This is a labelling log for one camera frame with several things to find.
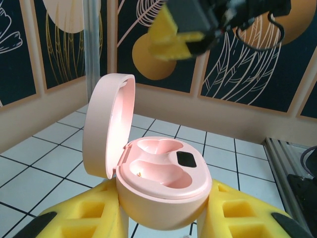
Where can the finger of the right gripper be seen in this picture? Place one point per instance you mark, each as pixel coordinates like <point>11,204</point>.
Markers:
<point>192,37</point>
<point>164,39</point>

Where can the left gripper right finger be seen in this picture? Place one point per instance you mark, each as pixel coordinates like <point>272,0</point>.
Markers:
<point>247,218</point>

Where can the pink soft toy piece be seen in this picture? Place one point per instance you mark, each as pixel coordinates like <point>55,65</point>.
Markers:
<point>161,193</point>

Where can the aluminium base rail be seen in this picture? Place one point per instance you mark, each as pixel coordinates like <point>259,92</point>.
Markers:
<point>280,158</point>

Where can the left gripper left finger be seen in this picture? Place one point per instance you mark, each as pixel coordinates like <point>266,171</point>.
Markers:
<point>81,218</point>

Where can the aluminium corner post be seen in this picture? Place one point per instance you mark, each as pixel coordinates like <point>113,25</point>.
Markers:
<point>92,62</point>

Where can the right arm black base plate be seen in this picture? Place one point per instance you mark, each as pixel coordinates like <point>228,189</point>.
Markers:
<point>304,198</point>

